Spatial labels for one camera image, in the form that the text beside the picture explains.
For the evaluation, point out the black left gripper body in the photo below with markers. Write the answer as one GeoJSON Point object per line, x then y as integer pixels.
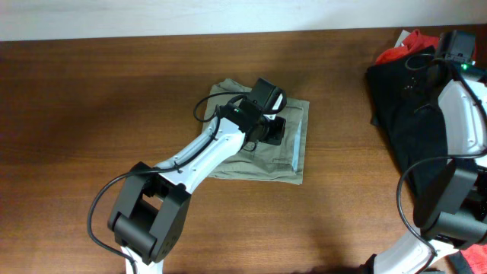
{"type": "Point", "coordinates": [272, 128]}

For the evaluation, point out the black garment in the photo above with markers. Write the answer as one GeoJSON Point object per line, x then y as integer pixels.
{"type": "Point", "coordinates": [413, 130]}

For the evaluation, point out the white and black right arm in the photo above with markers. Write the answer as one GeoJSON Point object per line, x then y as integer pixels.
{"type": "Point", "coordinates": [431, 105]}

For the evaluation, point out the khaki shorts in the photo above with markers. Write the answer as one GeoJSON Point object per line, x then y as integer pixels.
{"type": "Point", "coordinates": [274, 160]}

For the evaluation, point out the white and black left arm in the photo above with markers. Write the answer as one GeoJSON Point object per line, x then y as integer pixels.
{"type": "Point", "coordinates": [149, 213]}

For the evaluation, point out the red garment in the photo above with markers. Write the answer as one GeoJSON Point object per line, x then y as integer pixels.
{"type": "Point", "coordinates": [413, 42]}

